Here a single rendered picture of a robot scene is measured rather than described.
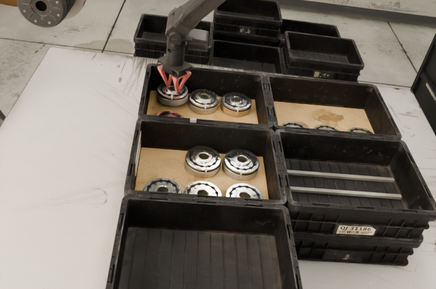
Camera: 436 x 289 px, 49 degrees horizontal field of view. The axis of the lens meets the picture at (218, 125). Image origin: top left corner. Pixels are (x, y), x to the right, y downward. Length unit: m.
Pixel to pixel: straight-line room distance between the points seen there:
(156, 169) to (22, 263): 0.42
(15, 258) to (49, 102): 0.67
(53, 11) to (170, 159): 0.55
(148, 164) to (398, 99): 1.22
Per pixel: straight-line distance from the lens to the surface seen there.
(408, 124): 2.05
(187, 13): 1.33
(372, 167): 1.55
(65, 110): 1.79
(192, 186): 1.28
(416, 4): 4.83
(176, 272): 1.15
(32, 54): 3.53
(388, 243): 1.38
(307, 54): 2.78
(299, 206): 1.20
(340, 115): 1.72
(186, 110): 1.58
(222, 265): 1.17
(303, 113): 1.68
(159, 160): 1.39
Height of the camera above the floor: 1.77
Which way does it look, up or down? 38 degrees down
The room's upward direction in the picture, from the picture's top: 9 degrees clockwise
